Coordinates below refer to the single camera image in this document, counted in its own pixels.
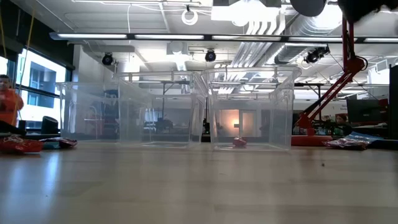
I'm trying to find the black ceiling spot lamp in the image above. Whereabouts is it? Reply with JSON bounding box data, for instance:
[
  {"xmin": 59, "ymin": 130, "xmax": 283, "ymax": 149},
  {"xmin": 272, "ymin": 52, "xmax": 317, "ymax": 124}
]
[
  {"xmin": 101, "ymin": 52, "xmax": 114, "ymax": 67},
  {"xmin": 303, "ymin": 46, "xmax": 330, "ymax": 65},
  {"xmin": 204, "ymin": 49, "xmax": 217, "ymax": 63}
]

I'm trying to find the black office chair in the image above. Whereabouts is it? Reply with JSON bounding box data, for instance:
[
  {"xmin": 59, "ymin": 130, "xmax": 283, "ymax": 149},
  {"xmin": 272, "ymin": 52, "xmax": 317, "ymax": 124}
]
[{"xmin": 40, "ymin": 115, "xmax": 60, "ymax": 135}]

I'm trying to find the person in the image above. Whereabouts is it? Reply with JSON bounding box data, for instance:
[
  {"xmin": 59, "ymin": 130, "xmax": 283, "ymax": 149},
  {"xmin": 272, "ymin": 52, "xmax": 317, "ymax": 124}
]
[
  {"xmin": 0, "ymin": 73, "xmax": 25, "ymax": 128},
  {"xmin": 334, "ymin": 113, "xmax": 354, "ymax": 136}
]

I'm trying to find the silver pink candy bag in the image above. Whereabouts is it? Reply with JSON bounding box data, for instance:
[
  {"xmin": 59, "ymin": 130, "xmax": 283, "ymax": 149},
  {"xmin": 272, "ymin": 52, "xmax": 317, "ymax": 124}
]
[{"xmin": 322, "ymin": 138, "xmax": 369, "ymax": 151}]

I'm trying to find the small red candy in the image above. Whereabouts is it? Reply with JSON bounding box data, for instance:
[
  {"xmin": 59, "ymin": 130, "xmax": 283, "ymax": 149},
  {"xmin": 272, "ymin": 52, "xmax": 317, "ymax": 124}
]
[{"xmin": 232, "ymin": 136, "xmax": 248, "ymax": 148}]

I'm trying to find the white coiled cable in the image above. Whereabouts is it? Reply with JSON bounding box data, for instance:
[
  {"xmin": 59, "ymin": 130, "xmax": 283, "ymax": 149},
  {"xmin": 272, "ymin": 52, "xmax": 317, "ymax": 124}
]
[{"xmin": 181, "ymin": 5, "xmax": 199, "ymax": 27}]

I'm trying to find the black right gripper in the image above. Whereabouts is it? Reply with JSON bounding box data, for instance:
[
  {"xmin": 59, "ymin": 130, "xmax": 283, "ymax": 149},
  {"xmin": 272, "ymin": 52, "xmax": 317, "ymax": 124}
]
[{"xmin": 290, "ymin": 0, "xmax": 328, "ymax": 17}]

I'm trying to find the silver ventilation duct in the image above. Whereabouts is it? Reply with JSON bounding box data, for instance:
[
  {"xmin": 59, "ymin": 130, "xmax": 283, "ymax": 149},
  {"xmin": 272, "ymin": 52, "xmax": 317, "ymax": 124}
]
[{"xmin": 273, "ymin": 14, "xmax": 343, "ymax": 65}]

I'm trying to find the long ceiling light strip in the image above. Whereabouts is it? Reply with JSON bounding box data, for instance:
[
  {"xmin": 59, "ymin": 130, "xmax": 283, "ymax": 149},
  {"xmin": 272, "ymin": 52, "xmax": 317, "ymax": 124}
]
[{"xmin": 49, "ymin": 31, "xmax": 398, "ymax": 44}]

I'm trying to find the red candy bag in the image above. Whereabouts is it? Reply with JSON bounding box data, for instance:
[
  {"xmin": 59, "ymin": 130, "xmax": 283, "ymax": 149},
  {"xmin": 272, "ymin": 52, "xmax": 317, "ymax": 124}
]
[{"xmin": 0, "ymin": 135, "xmax": 44, "ymax": 154}]

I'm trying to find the clear plastic bin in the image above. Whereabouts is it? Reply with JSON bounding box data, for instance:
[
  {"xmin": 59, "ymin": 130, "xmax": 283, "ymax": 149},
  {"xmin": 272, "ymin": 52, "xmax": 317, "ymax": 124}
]
[
  {"xmin": 57, "ymin": 81, "xmax": 150, "ymax": 144},
  {"xmin": 113, "ymin": 71, "xmax": 208, "ymax": 149},
  {"xmin": 201, "ymin": 65, "xmax": 302, "ymax": 153}
]

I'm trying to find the black computer monitor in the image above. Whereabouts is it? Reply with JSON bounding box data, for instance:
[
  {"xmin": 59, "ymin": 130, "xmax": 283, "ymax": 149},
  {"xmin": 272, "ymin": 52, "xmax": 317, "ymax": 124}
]
[{"xmin": 346, "ymin": 98, "xmax": 389, "ymax": 124}]

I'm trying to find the red articulated stand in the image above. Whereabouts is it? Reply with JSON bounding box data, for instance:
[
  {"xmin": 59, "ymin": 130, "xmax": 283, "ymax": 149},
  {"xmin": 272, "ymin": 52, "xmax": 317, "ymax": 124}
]
[{"xmin": 291, "ymin": 15, "xmax": 368, "ymax": 147}]

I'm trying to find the tall black cabinet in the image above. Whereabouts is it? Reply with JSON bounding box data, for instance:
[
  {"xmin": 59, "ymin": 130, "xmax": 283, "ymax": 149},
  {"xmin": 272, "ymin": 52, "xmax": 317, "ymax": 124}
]
[{"xmin": 388, "ymin": 63, "xmax": 398, "ymax": 141}]

